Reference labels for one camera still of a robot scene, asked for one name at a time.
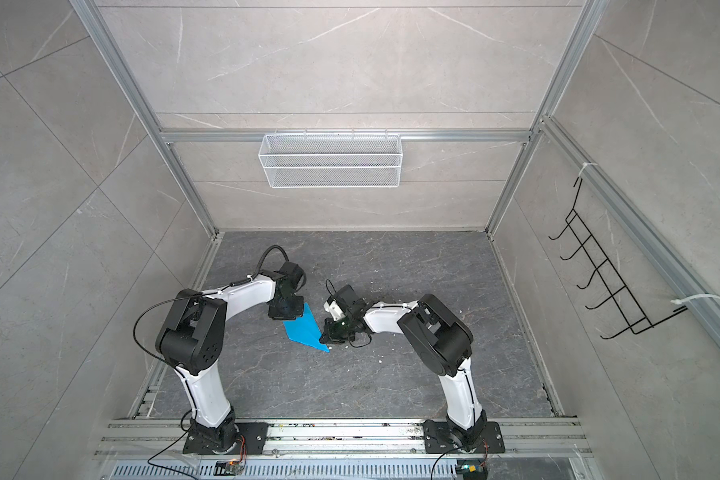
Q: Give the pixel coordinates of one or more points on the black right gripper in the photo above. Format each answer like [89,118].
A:
[330,334]

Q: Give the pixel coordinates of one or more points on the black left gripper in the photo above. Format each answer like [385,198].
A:
[299,312]

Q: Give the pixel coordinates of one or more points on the blue square paper sheet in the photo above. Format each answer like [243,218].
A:
[304,330]

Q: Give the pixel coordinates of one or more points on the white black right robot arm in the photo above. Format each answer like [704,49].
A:
[438,337]

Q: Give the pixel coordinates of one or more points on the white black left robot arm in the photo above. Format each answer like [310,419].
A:
[192,336]

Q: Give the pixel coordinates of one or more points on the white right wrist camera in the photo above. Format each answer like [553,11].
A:
[332,307]

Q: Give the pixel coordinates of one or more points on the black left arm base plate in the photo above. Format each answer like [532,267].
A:
[227,439]

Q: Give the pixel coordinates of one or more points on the white wire mesh basket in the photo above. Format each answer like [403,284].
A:
[331,160]

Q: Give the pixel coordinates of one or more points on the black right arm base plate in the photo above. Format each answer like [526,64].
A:
[463,437]

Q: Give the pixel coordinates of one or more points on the aluminium front rail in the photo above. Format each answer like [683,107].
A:
[345,438]

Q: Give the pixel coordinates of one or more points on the black wire hook rack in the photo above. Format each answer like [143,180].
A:
[633,318]

